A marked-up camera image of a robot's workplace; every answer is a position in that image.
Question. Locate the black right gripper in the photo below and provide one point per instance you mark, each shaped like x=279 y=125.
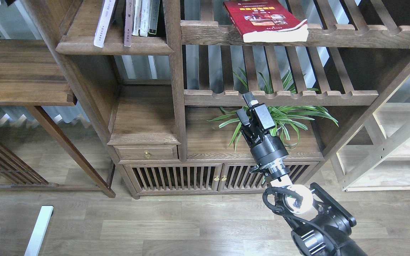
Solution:
x=267 y=150

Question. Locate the red book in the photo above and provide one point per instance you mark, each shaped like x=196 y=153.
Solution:
x=266 y=21

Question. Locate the dark maroon book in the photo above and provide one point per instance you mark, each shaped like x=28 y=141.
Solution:
x=129 y=11

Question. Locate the white book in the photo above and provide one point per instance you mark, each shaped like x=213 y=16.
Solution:
x=145 y=18
x=105 y=20
x=137 y=5

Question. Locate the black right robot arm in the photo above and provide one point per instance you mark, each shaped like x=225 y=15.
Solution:
x=320 y=225

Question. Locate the light wooden shelf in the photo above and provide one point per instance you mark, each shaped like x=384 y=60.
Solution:
x=385 y=164

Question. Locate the green spider plant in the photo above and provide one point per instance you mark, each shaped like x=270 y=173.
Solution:
x=283 y=116

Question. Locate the right slatted cabinet door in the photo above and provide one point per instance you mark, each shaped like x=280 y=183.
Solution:
x=236 y=178

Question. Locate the slatted cabinet door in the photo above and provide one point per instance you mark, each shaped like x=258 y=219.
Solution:
x=236 y=178
x=174 y=179

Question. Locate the dark wooden bookshelf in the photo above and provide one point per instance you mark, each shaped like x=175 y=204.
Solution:
x=159 y=90

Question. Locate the small wooden drawer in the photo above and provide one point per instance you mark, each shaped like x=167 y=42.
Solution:
x=146 y=152

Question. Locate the left slatted cabinet door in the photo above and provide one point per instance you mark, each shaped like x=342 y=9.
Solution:
x=174 y=179

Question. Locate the dark upright book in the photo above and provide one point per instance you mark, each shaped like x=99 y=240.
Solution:
x=154 y=17

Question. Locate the dark wooden side table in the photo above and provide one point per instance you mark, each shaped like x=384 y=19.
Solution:
x=30 y=77

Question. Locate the dark slatted wooden rack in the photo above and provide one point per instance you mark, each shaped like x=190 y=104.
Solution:
x=20 y=174

